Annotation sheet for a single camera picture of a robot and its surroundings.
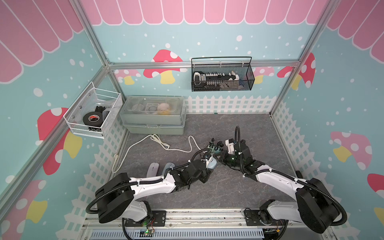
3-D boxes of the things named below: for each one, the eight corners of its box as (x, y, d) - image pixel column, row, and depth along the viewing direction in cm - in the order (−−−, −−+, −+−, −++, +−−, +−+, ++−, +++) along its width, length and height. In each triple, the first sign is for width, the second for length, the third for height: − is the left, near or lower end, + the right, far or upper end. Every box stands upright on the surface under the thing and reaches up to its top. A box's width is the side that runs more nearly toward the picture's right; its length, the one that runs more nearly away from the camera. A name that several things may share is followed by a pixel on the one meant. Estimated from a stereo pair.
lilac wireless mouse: (147, 177, 90) (146, 175, 88) (150, 164, 95) (149, 162, 93) (157, 177, 90) (156, 175, 88) (159, 164, 95) (158, 162, 93)
